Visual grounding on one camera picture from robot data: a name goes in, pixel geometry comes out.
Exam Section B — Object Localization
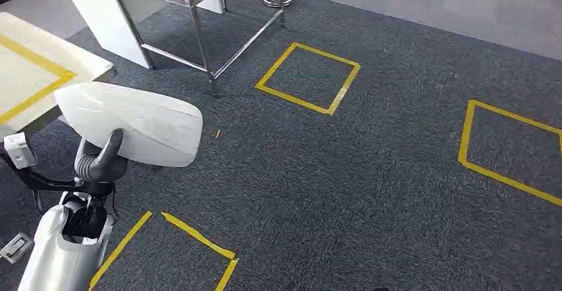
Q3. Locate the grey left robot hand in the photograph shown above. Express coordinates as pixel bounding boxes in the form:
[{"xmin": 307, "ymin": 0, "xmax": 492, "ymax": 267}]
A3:
[{"xmin": 87, "ymin": 128, "xmax": 129, "ymax": 184}]

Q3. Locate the white padded parcel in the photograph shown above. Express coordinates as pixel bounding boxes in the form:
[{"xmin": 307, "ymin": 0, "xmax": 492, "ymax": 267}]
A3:
[{"xmin": 53, "ymin": 81, "xmax": 204, "ymax": 168}]

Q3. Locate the steel table with tape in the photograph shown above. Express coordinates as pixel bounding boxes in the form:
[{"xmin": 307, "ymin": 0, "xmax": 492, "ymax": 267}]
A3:
[{"xmin": 0, "ymin": 11, "xmax": 114, "ymax": 143}]

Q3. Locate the yellow floor tape square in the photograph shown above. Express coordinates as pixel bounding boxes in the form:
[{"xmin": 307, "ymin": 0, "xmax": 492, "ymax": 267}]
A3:
[
  {"xmin": 88, "ymin": 210, "xmax": 240, "ymax": 291},
  {"xmin": 254, "ymin": 41, "xmax": 362, "ymax": 116},
  {"xmin": 457, "ymin": 99, "xmax": 562, "ymax": 207}
]

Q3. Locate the grey floor socket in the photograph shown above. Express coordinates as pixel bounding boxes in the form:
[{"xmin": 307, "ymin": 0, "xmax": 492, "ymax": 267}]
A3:
[{"xmin": 0, "ymin": 233, "xmax": 35, "ymax": 265}]

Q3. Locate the yellow table tape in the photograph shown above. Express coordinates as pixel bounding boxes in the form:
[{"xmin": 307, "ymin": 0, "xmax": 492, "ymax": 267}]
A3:
[{"xmin": 0, "ymin": 33, "xmax": 78, "ymax": 126}]

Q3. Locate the white pillar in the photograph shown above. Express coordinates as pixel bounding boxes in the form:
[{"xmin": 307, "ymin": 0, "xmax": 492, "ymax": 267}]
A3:
[{"xmin": 52, "ymin": 0, "xmax": 155, "ymax": 70}]

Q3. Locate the black camera bracket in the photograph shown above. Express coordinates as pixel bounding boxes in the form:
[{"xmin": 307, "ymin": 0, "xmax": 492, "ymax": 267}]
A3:
[{"xmin": 0, "ymin": 147, "xmax": 116, "ymax": 213}]

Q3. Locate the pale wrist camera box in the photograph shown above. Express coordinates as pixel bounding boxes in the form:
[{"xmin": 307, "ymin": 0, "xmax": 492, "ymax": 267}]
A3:
[{"xmin": 3, "ymin": 133, "xmax": 37, "ymax": 170}]

